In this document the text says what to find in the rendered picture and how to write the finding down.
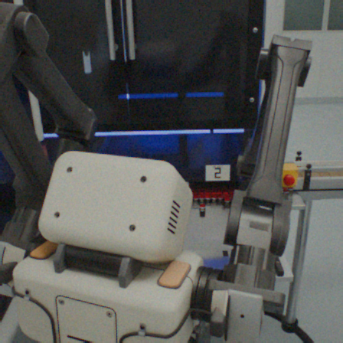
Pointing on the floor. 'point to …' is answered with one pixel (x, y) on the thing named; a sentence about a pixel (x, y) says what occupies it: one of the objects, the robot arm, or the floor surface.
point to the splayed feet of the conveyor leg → (291, 327)
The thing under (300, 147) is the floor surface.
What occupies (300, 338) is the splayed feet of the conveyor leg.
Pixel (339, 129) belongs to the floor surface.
